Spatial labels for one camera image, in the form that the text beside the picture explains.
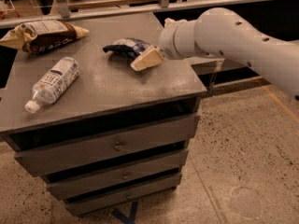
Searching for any bottom grey drawer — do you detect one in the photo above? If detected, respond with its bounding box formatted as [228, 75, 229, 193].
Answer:
[65, 173, 181, 216]

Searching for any grey metal railing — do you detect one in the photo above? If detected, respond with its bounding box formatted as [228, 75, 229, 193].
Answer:
[0, 0, 299, 96]

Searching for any grey drawer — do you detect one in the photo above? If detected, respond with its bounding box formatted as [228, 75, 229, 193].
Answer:
[15, 114, 199, 176]
[47, 148, 188, 200]
[65, 173, 181, 216]

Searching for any brown chip bag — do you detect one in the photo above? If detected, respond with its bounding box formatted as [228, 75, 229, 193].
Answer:
[0, 20, 89, 54]

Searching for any blue chip bag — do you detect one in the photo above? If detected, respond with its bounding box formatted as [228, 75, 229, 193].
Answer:
[103, 38, 150, 60]

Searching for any blue tape cross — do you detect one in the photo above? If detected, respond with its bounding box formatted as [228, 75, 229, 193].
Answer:
[111, 201, 139, 224]

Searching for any middle grey drawer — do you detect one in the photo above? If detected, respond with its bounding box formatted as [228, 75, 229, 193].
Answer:
[47, 148, 188, 200]

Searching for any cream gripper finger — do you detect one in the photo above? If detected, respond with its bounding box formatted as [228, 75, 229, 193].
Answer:
[164, 18, 186, 28]
[131, 46, 164, 71]

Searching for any clear plastic water bottle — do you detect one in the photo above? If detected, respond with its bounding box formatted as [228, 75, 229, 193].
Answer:
[25, 57, 79, 113]

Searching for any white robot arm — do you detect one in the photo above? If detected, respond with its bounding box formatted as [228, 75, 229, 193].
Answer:
[131, 7, 299, 98]

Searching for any grey drawer cabinet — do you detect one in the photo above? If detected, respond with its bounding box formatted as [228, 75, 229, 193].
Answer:
[0, 13, 205, 205]

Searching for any top grey drawer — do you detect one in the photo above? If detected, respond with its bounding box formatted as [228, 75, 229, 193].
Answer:
[15, 114, 199, 176]

